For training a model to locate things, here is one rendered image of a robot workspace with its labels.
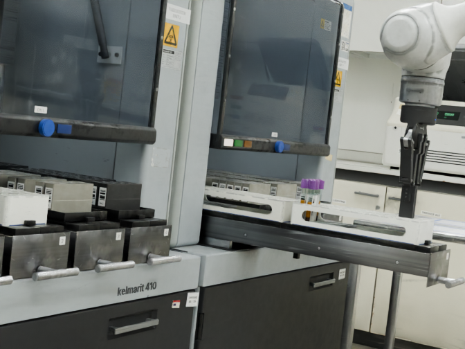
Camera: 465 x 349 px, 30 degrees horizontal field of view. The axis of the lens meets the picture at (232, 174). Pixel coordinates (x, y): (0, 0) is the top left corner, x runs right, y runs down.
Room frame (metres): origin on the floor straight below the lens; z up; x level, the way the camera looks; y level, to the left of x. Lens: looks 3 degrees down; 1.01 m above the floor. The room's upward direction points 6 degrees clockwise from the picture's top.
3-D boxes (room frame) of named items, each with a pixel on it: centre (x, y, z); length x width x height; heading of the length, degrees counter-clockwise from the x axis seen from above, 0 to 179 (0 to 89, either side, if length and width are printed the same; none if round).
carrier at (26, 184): (1.63, 0.35, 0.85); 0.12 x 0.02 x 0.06; 149
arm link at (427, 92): (1.84, -0.38, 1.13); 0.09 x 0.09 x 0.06
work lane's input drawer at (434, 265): (1.96, -0.17, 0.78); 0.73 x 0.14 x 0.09; 59
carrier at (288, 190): (2.33, -0.14, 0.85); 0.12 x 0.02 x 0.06; 149
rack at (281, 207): (2.05, -0.02, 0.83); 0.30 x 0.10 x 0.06; 59
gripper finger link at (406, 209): (1.84, -0.38, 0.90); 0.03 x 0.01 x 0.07; 60
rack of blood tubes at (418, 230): (1.89, -0.29, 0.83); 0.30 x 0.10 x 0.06; 60
